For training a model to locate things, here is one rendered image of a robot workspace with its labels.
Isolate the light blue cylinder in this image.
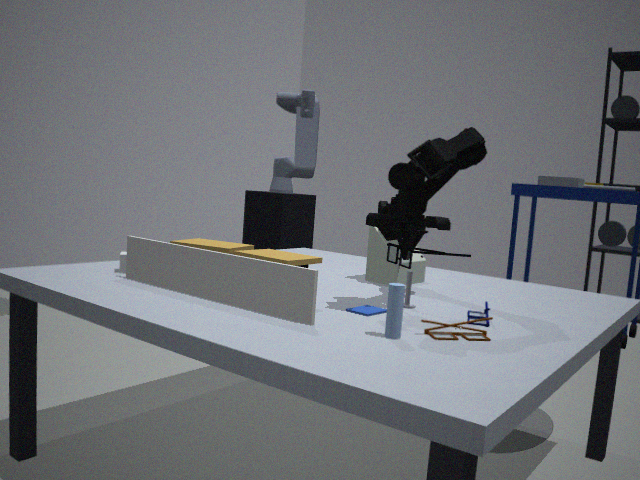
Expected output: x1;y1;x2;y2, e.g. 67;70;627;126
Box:
385;283;406;340

